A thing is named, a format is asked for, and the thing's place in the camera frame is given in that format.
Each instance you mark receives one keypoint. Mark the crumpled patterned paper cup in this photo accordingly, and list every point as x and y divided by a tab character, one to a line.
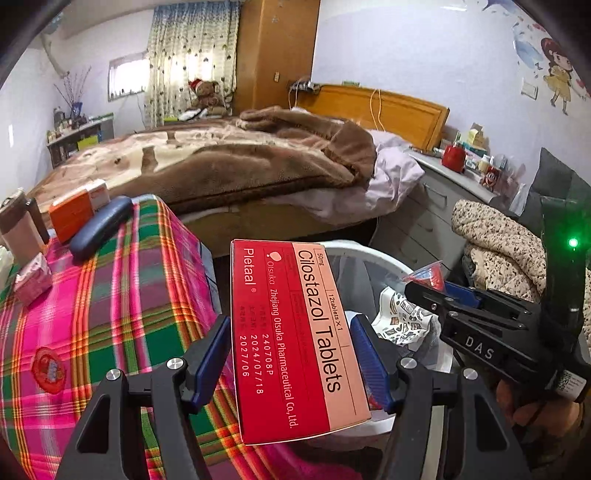
401	318

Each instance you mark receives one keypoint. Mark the brown travel mug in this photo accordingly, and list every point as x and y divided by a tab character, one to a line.
21	226

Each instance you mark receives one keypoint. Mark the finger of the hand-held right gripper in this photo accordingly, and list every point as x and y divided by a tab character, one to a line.
427	297
464	294

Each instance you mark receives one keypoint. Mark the orange cardboard box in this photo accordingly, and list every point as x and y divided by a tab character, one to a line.
74	217

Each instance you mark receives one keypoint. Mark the cartoon girl wall sticker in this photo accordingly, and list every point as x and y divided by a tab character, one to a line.
561	74

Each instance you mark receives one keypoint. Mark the white power strip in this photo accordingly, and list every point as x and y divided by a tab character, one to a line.
304	86

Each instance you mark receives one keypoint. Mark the dark grey cushion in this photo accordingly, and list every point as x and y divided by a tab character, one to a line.
554	173

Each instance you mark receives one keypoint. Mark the red plastic wrapper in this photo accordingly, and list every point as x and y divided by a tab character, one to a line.
427	272

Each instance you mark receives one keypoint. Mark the person's right hand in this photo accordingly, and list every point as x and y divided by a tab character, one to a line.
531	410

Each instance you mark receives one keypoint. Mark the wooden wardrobe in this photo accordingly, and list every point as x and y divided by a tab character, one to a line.
277	50

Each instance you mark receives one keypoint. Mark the brown fleece blanket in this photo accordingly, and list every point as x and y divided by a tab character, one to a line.
221	152

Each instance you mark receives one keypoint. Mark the white and orange box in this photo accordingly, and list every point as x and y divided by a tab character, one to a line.
99	194

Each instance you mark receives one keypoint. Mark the white plastic trash bin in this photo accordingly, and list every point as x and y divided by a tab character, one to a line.
364	263

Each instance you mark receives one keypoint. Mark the red mug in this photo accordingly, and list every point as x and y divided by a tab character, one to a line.
453	157

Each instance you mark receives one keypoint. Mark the dry branches in vase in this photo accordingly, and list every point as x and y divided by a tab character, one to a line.
74	92

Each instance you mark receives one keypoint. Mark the wooden bed headboard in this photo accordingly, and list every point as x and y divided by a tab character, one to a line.
406	110

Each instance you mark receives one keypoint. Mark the white nightstand with drawers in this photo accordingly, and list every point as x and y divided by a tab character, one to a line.
434	194

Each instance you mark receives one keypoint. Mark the floral padded quilt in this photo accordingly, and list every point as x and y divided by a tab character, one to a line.
498	240

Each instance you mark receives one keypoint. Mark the brown teddy bear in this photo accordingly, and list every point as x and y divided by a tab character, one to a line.
207	94

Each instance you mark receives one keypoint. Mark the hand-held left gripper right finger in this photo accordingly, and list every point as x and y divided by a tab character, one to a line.
371	364

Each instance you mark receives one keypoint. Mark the pale pink bed sheet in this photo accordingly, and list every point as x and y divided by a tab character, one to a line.
392	170

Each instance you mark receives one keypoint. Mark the plaid tablecloth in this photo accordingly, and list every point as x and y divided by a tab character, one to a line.
115	295

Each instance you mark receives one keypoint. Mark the small window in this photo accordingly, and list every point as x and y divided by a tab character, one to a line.
127	76

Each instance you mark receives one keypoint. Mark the yellow tissue box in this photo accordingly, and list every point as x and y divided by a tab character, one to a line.
475	137

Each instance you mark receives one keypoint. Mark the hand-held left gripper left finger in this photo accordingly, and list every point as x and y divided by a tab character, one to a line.
210	360

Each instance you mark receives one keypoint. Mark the red cartoon print cup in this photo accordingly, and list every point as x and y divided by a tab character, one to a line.
491	177

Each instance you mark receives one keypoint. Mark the grey shelf with bottles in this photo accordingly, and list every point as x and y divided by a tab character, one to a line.
76	141

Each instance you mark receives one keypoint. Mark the pink tissue packet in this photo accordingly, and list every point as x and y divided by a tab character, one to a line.
32	279

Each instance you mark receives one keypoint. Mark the patterned curtain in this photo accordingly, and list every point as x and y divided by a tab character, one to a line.
189	55

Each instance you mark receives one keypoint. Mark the dark blue glasses case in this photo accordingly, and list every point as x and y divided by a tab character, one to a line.
99	228

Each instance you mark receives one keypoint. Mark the red medicine box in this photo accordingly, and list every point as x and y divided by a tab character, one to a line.
286	341

